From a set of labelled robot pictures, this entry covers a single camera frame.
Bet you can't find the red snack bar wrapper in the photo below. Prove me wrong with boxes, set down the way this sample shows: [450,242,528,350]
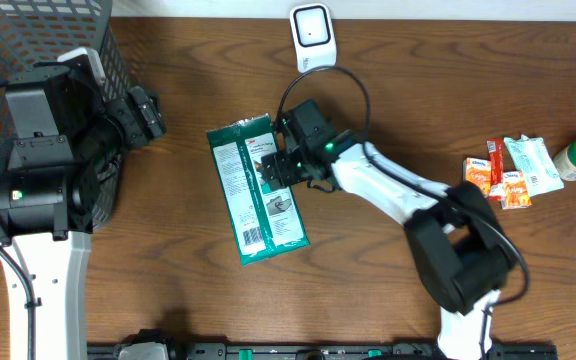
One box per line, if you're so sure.
[486,138,505,201]

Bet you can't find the green white gloves package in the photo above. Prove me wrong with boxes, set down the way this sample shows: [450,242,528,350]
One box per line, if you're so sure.
[207,114,310,266]

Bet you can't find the orange tissue pack cheeks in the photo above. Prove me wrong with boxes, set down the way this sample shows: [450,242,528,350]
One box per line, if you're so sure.
[501,171,532,210]

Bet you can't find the white barcode scanner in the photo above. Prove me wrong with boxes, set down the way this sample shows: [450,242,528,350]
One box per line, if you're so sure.
[289,3,337,73]

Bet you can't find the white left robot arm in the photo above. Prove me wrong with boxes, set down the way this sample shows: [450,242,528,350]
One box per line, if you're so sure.
[0,47,166,359]

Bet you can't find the teal white wipes pack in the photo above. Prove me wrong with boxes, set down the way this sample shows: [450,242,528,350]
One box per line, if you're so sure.
[503,135,564,197]

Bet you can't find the dark mesh basket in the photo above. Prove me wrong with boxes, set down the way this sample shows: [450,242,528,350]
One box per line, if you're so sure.
[0,0,133,146]

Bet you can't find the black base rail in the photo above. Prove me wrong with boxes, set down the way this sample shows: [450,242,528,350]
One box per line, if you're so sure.
[87,341,558,360]

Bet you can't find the orange tissue pack enjoy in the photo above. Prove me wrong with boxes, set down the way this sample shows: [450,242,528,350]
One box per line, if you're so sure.
[463,157,491,197]

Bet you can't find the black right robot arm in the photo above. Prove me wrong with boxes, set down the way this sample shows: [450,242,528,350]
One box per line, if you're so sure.
[257,100,522,359]

